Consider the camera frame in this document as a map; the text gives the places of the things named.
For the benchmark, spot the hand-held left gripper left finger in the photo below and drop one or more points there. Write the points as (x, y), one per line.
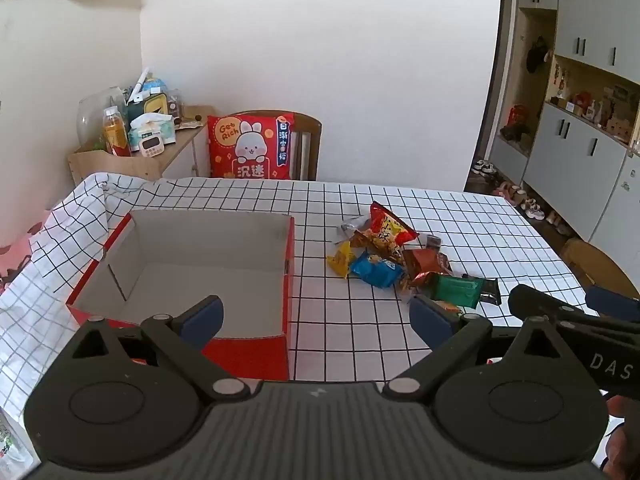
(204, 319)

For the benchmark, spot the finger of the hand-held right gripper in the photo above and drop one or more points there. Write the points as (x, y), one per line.
(615, 304)
(545, 305)

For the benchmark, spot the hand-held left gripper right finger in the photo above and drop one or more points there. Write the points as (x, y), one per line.
(431, 322)

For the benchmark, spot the green snack packet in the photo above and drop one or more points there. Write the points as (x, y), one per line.
(457, 290)

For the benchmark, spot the red cardboard box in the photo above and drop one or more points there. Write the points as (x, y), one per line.
(200, 270)

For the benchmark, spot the brown cookie packet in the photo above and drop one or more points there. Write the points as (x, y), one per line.
(425, 262)

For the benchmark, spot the blue cookie packet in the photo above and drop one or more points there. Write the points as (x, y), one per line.
(376, 270)

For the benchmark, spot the red yellow snack bag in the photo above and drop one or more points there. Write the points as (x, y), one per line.
(387, 230)

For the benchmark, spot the person's right hand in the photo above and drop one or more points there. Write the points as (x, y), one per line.
(626, 440)

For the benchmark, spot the white checked tablecloth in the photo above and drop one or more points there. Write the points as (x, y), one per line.
(350, 320)

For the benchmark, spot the dark wrapped brownie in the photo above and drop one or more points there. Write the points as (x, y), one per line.
(433, 241)

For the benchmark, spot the small yellow snack packet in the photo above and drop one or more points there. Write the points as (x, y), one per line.
(342, 260)

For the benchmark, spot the pink slippers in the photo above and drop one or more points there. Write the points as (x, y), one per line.
(509, 193)

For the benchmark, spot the silver wrapped candy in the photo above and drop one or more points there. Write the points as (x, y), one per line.
(354, 223)

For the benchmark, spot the black white sneakers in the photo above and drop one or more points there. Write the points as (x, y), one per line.
(484, 167)

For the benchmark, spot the wooden side cabinet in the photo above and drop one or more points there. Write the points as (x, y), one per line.
(175, 155)

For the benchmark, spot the red rabbit cushion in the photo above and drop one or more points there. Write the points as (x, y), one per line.
(250, 147)

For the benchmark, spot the white kitchen timer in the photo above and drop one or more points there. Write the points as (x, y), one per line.
(149, 145)

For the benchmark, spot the pink blanket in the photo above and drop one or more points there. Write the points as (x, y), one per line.
(17, 255)

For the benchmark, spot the tissue pack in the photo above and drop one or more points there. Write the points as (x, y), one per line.
(152, 127)

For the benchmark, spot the wooden chair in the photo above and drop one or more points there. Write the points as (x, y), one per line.
(307, 145)

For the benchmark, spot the orange drink bottle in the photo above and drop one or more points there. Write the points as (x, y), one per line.
(116, 132)

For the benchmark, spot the grey wooden wall cabinet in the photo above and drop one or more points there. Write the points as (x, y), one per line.
(580, 160)

